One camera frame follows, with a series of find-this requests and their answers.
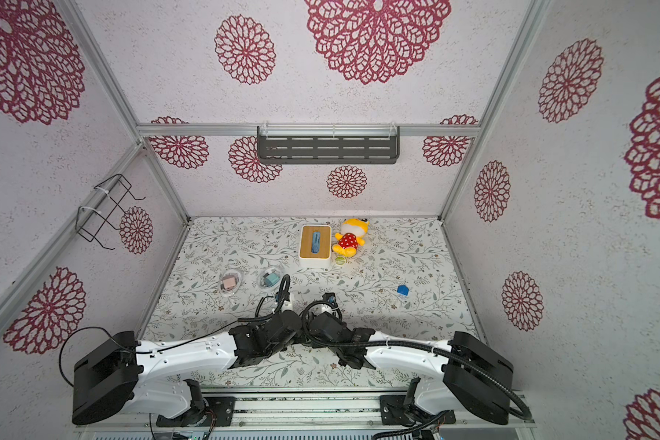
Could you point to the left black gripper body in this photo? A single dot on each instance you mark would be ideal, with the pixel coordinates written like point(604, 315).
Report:
point(271, 350)

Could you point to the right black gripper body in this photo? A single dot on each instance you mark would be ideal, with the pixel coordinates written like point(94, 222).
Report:
point(353, 349)

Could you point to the clear oval zip pouch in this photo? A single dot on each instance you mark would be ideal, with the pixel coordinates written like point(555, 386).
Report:
point(229, 272)

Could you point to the pink charger cube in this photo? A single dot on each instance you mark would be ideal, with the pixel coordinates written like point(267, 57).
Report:
point(229, 283)

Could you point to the teal charger cube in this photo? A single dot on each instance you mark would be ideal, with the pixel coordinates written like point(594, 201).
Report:
point(270, 279)

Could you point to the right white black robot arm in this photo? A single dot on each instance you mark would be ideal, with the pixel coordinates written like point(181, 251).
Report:
point(460, 373)

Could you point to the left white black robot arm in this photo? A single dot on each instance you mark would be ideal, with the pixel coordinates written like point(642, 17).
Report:
point(127, 376)

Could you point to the small blue cube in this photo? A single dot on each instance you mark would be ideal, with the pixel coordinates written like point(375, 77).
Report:
point(403, 290)

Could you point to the white wooden-top tissue box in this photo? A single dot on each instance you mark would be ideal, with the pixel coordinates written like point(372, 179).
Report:
point(315, 247)

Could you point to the yellow plush toy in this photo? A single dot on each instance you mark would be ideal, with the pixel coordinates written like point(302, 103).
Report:
point(351, 237)

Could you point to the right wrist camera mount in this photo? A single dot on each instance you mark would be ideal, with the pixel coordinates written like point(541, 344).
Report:
point(329, 304)

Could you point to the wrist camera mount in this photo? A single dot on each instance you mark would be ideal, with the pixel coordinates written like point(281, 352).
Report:
point(329, 304)
point(285, 302)

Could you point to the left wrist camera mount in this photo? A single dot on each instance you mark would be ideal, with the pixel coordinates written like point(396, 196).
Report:
point(285, 302)

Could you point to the grey wall shelf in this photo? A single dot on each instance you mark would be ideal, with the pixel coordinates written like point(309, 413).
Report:
point(328, 146)

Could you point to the black wire wall rack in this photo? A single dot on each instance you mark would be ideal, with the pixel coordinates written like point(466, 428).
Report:
point(90, 220)

